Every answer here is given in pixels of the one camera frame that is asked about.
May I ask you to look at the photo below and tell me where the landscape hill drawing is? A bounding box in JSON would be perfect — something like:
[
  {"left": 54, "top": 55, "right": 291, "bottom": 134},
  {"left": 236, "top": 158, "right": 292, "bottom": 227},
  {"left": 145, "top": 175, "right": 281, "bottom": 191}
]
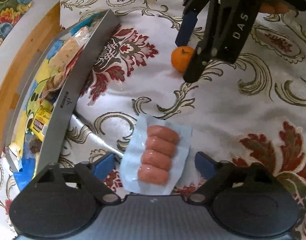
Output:
[{"left": 0, "top": 0, "right": 32, "bottom": 46}]

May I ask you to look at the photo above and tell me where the floral bed cover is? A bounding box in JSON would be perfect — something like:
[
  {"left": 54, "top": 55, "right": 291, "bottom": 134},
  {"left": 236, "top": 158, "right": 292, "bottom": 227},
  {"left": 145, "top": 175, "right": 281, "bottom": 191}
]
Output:
[{"left": 0, "top": 0, "right": 306, "bottom": 239}]

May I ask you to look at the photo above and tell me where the person's right hand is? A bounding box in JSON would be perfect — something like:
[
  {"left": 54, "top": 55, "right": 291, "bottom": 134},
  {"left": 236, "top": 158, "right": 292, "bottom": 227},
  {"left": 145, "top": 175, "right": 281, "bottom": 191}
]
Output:
[{"left": 259, "top": 0, "right": 295, "bottom": 15}]

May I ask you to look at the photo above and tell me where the orange tangerine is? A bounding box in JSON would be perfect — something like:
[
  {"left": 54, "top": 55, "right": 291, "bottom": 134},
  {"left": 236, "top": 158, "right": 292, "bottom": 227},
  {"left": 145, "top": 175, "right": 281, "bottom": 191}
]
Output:
[{"left": 171, "top": 46, "right": 195, "bottom": 73}]

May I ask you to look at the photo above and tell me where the wooden bed headboard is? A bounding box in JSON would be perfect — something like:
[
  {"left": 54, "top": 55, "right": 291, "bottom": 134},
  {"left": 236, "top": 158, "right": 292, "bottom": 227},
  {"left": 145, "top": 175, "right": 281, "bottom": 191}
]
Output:
[{"left": 0, "top": 3, "right": 60, "bottom": 155}]

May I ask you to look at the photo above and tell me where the grey tray box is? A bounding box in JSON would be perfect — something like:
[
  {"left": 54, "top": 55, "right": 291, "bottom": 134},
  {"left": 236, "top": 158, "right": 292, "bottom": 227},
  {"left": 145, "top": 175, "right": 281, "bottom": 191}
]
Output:
[{"left": 4, "top": 8, "right": 120, "bottom": 192}]

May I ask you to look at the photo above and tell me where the yellow biscuit packet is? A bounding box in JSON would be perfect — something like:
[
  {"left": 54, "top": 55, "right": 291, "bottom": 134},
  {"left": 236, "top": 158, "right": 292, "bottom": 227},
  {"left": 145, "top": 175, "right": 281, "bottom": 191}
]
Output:
[{"left": 29, "top": 106, "right": 51, "bottom": 141}]

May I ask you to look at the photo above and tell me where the pink sausage pack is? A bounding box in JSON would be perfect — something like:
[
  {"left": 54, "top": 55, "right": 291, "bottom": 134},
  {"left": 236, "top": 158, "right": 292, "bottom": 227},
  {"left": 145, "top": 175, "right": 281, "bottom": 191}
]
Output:
[{"left": 119, "top": 114, "right": 193, "bottom": 196}]

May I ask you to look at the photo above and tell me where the brown dried snack bag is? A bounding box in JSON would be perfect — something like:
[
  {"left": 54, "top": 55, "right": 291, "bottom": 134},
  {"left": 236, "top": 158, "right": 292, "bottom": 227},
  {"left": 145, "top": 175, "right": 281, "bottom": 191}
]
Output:
[{"left": 40, "top": 66, "right": 72, "bottom": 100}]

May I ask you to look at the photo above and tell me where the clear pale snack bag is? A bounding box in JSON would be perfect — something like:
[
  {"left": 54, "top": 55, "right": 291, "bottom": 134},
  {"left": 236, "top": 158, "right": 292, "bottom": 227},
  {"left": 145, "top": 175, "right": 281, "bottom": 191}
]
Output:
[{"left": 48, "top": 26, "right": 90, "bottom": 72}]

